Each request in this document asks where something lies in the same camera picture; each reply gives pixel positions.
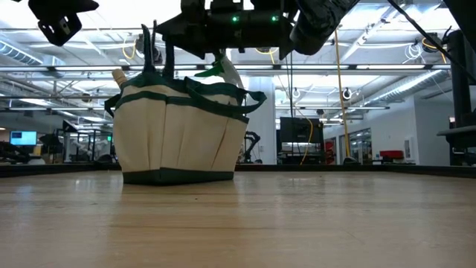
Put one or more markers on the green plastic spray bottle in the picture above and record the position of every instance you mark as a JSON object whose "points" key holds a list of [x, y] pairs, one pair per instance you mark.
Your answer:
{"points": [[213, 70]]}

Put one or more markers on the cream canvas green-trimmed gardening bag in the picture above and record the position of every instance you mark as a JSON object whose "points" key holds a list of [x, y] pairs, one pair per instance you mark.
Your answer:
{"points": [[175, 141]]}

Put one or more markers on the black background robot arm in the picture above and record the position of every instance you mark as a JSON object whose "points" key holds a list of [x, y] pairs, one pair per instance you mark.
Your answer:
{"points": [[253, 137]]}

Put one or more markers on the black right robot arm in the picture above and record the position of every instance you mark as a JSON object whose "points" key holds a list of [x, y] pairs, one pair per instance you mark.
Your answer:
{"points": [[320, 26]]}

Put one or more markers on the black cabinet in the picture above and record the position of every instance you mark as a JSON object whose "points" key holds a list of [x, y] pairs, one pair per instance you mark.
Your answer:
{"points": [[297, 130]]}

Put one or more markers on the computer monitor showing blue screen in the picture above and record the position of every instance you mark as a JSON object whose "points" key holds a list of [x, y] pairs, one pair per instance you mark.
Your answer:
{"points": [[23, 137]]}

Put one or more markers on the red box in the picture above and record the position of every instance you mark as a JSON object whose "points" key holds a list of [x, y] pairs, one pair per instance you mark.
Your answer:
{"points": [[391, 154]]}

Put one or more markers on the grey side table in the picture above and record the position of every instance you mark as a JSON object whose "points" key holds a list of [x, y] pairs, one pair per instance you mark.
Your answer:
{"points": [[459, 132]]}

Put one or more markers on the black aluminium table frame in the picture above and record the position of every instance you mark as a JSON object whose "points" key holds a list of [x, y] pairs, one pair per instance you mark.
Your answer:
{"points": [[334, 169]]}

